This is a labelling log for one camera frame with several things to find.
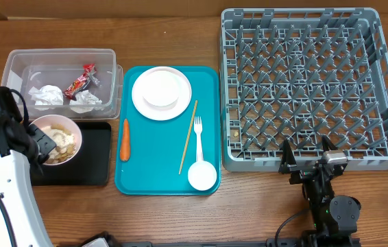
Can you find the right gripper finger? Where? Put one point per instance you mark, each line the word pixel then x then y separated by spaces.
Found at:
pixel 287 154
pixel 327 144

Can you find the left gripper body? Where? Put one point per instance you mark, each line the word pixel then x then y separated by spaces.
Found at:
pixel 46 143

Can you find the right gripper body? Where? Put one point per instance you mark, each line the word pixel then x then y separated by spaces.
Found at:
pixel 304 175

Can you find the white bowl with food scraps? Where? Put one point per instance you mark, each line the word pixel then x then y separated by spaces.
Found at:
pixel 66 135

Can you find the white napkin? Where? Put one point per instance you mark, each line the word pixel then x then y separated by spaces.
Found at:
pixel 84 102
pixel 47 96

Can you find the orange carrot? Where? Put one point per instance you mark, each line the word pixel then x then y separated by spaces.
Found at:
pixel 125 149

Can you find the red snack wrapper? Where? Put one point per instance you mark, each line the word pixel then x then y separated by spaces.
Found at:
pixel 82 82

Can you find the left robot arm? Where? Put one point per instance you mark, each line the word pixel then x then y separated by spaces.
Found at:
pixel 24 152

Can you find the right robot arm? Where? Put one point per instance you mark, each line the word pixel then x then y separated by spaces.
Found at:
pixel 334 217

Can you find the black plastic tray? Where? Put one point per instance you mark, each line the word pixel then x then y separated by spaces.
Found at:
pixel 91 164

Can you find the clear plastic bin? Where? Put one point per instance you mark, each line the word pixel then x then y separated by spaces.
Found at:
pixel 27 68

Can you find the grey dish rack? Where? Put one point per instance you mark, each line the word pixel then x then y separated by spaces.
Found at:
pixel 300 74

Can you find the small white round cup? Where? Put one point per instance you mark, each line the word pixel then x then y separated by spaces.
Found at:
pixel 202 175

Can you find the white plastic fork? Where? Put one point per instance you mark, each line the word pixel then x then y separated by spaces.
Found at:
pixel 198 131

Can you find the teal plastic tray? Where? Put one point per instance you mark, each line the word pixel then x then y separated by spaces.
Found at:
pixel 157 146

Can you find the wooden chopstick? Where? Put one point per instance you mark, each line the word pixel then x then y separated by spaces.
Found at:
pixel 188 137

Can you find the large white plate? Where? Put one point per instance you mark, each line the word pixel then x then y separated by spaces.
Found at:
pixel 167 112

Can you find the small white bowl on plate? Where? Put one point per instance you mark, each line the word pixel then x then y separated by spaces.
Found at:
pixel 161 88

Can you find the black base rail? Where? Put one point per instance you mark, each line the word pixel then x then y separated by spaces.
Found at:
pixel 111 241

